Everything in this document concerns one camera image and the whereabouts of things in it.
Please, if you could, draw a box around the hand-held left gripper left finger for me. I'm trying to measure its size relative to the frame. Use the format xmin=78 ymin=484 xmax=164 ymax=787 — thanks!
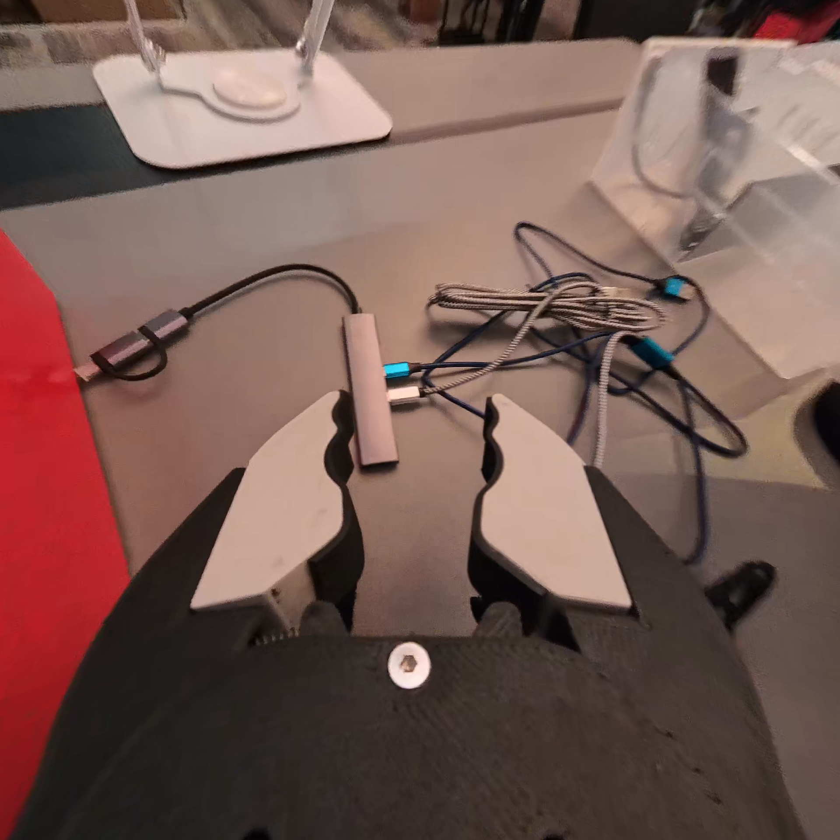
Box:
xmin=190 ymin=390 xmax=365 ymax=611

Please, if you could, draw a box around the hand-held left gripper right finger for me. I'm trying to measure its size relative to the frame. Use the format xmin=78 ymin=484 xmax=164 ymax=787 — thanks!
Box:
xmin=468 ymin=394 xmax=634 ymax=614

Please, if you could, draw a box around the clear plastic bin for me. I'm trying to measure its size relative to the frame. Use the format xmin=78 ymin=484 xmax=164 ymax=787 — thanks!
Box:
xmin=587 ymin=36 xmax=840 ymax=382

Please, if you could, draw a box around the grey usb hub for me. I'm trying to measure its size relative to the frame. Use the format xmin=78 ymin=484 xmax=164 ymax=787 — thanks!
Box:
xmin=73 ymin=264 xmax=401 ymax=468

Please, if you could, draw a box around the blue braided cable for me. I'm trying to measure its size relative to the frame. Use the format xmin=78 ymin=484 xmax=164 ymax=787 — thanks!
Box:
xmin=384 ymin=222 xmax=749 ymax=565

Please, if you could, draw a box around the black white braided usb-c cable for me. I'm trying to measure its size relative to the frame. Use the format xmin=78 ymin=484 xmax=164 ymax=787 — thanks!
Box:
xmin=387 ymin=281 xmax=665 ymax=468

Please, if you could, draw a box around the instruction board stand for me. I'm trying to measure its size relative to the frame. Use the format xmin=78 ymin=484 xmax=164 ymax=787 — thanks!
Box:
xmin=92 ymin=0 xmax=393 ymax=170

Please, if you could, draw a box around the red plastic bin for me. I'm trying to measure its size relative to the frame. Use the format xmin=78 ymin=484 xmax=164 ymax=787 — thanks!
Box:
xmin=0 ymin=226 xmax=132 ymax=815

